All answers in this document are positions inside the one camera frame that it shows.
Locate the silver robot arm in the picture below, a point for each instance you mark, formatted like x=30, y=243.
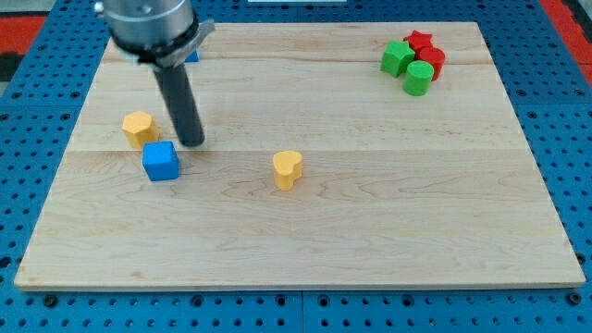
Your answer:
x=157, y=33

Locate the blue triangle block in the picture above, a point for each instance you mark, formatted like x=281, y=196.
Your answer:
x=193, y=57

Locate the yellow hexagon block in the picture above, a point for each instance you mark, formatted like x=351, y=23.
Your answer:
x=140, y=128

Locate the yellow heart block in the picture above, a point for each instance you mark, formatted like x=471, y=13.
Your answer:
x=287, y=168

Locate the wooden board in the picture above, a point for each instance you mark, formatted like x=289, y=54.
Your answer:
x=398, y=192

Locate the blue cube block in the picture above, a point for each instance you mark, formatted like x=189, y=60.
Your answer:
x=160, y=161

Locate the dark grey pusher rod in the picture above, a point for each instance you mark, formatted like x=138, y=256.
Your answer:
x=176, y=90

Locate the green star block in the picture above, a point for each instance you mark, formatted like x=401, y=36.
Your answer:
x=396, y=58

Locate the green cylinder block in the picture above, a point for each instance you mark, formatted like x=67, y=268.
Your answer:
x=418, y=78

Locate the red star block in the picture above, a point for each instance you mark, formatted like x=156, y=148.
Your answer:
x=418, y=40

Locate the red cylinder block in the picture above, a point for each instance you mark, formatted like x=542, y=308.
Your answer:
x=435, y=57

